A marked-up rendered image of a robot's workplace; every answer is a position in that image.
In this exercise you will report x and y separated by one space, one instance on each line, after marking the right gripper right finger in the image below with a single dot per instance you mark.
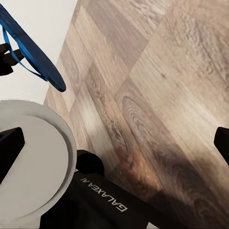
221 141

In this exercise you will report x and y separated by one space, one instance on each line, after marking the sandal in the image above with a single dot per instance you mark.
30 50

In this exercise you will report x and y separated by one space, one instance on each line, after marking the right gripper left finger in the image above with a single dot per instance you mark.
11 143

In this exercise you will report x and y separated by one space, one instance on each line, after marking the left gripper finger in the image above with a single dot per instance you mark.
10 60
4 48

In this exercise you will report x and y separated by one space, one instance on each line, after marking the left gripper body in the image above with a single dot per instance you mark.
5 69

